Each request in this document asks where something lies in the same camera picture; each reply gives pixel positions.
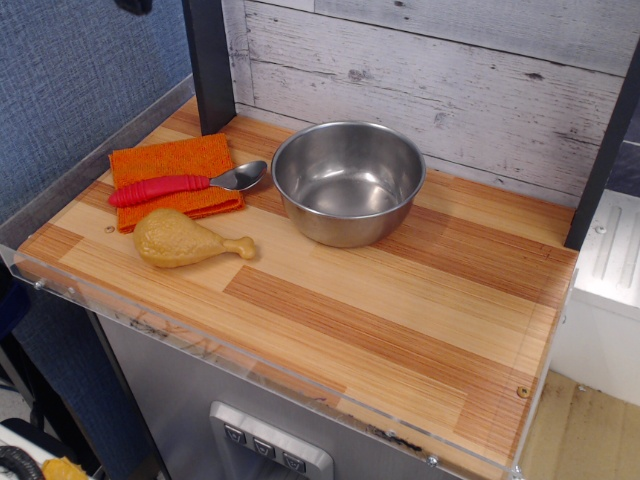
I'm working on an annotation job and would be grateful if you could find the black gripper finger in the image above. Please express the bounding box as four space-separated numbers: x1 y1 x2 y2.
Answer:
115 0 153 14

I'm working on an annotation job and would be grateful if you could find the stainless steel pot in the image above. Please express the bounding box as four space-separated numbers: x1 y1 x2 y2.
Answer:
271 121 427 248

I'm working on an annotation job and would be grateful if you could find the orange folded cloth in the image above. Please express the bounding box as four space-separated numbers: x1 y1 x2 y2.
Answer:
110 134 245 234

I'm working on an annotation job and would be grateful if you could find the plastic toy chicken drumstick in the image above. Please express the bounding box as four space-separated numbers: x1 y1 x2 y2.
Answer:
133 209 256 268

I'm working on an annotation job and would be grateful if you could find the stainless steel cabinet front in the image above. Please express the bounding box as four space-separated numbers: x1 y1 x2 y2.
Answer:
98 315 452 479

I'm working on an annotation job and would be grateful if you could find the silver button control panel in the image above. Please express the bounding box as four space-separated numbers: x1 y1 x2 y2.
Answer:
209 401 334 479

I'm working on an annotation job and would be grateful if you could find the clear acrylic counter guard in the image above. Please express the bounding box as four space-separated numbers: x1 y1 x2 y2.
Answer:
4 232 577 479

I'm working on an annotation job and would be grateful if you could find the yellow object bottom left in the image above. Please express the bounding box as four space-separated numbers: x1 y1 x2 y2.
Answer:
41 457 89 480

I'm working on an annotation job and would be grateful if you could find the white ribbed appliance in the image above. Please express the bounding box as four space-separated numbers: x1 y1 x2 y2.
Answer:
550 190 639 405

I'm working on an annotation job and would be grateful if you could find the black vertical post left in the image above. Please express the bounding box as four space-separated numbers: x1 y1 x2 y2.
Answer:
182 0 236 135

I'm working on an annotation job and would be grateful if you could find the black vertical post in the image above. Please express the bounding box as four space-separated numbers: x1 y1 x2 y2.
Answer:
564 49 639 251
182 0 236 135

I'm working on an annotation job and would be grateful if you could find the red handled metal spoon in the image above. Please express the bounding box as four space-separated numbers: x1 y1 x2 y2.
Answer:
108 161 268 208

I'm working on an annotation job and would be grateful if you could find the black braided cable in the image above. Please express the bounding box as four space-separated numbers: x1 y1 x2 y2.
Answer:
0 445 49 480

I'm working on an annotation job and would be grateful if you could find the black vertical post right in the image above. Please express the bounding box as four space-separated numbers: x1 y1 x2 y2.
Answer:
564 49 639 251

